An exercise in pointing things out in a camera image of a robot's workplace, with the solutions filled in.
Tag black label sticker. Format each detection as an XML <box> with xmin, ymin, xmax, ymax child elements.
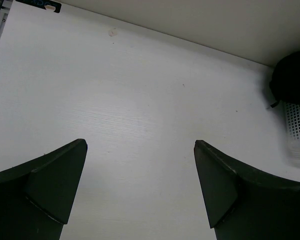
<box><xmin>16</xmin><ymin>0</ymin><xmax>62</xmax><ymax>13</ymax></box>

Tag white perforated plastic basket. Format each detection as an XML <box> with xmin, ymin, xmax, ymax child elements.
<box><xmin>283</xmin><ymin>102</ymin><xmax>300</xmax><ymax>168</ymax></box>

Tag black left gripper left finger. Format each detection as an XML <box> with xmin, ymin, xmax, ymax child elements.
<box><xmin>0</xmin><ymin>138</ymin><xmax>88</xmax><ymax>240</ymax></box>

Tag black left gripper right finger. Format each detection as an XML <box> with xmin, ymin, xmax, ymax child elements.
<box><xmin>194</xmin><ymin>140</ymin><xmax>300</xmax><ymax>240</ymax></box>

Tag black trousers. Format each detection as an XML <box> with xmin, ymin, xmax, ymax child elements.
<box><xmin>269</xmin><ymin>51</ymin><xmax>300</xmax><ymax>108</ymax></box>

